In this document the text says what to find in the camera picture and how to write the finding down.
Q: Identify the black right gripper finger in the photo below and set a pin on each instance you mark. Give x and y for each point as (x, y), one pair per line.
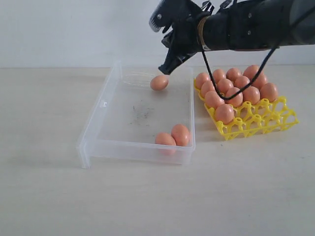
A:
(172, 61)

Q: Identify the yellow plastic egg tray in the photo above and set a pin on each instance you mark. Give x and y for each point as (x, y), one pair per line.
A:
(265, 116)

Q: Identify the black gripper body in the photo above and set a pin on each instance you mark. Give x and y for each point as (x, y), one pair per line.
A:
(181, 37)

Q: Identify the clear plastic bin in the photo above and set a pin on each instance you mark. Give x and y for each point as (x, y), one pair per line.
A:
(128, 115)

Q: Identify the brown egg frontmost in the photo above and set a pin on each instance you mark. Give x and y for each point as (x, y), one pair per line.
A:
(165, 139)

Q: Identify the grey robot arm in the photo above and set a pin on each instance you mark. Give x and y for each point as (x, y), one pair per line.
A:
(251, 25)

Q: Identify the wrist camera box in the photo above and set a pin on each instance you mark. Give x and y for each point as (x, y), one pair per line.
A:
(170, 11)

